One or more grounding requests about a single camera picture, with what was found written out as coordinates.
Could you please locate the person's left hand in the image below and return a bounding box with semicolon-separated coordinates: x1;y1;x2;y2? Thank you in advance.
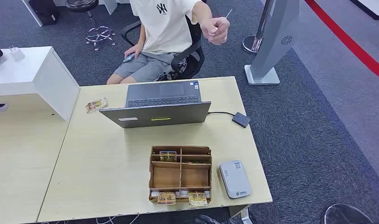
201;17;231;46

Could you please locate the person's right hand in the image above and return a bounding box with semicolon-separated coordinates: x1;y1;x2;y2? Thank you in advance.
124;43;144;61

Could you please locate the person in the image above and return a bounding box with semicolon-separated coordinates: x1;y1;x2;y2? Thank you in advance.
106;0;231;85

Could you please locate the wooden card organizer box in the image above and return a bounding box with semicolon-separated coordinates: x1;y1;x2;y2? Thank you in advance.
148;145;213;206

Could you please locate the grey white card reader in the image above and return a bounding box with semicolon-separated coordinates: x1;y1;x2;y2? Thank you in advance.
219;160;252;200

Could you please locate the black office chair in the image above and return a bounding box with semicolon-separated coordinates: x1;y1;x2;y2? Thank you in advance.
120;15;205;82

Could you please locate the white desk panel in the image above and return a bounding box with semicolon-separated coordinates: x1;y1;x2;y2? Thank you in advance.
21;0;44;28
102;0;118;15

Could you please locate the grey kiosk stand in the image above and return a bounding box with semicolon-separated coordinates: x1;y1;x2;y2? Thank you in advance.
244;0;300;86

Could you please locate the grey open laptop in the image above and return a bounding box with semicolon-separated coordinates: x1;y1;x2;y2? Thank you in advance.
99;80;212;129

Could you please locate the black stool chrome base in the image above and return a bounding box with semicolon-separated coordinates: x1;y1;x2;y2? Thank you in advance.
65;0;117;51

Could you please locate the black square usb hub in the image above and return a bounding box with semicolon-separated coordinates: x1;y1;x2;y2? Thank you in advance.
232;112;252;129

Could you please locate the black bag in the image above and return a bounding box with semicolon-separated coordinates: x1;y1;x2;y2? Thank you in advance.
28;0;61;26

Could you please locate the white desk cabinet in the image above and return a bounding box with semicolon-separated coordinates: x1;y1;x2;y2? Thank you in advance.
0;46;81;122

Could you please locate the white charger plug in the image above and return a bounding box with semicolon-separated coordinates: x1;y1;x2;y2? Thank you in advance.
9;46;26;61

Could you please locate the white counter black base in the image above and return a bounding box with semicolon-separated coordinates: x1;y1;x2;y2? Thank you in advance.
350;0;379;21

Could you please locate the white desk leg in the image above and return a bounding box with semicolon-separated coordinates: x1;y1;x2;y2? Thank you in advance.
228;204;253;224

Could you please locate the round dark glossy stool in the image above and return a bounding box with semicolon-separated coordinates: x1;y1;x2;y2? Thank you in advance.
321;203;373;224

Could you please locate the chrome stanchion post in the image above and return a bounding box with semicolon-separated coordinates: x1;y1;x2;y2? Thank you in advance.
242;0;275;56

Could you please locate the black hub cable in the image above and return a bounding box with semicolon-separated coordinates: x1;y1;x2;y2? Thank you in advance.
207;111;236;117

